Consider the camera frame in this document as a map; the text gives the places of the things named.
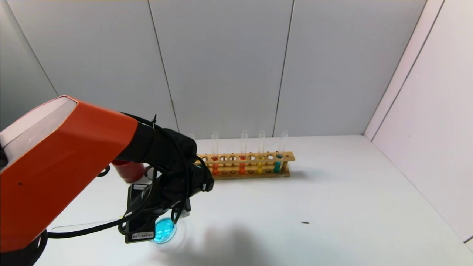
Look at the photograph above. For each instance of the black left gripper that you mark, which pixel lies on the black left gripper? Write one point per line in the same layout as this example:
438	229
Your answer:
141	229

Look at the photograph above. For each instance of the blue pigment glass test tube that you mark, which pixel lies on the blue pigment glass test tube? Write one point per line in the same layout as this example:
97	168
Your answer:
85	224
277	167

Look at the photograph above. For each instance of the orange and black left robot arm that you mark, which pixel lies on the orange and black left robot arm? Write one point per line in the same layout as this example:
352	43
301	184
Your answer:
55	155

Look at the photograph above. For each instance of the clear glass beaker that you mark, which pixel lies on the clear glass beaker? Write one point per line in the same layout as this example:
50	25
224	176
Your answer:
164	231

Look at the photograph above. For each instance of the orange pigment glass test tube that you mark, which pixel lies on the orange pigment glass test tube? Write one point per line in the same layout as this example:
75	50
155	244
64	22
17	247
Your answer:
242	169
215	170

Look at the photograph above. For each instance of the wooden test tube rack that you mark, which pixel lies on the wooden test tube rack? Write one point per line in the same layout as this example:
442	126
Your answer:
251	176

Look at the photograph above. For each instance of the red plastic cup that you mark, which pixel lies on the red plastic cup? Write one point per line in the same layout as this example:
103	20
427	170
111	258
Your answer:
129	171

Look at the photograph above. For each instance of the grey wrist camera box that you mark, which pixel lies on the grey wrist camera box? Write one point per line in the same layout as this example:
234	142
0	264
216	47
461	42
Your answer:
183	213

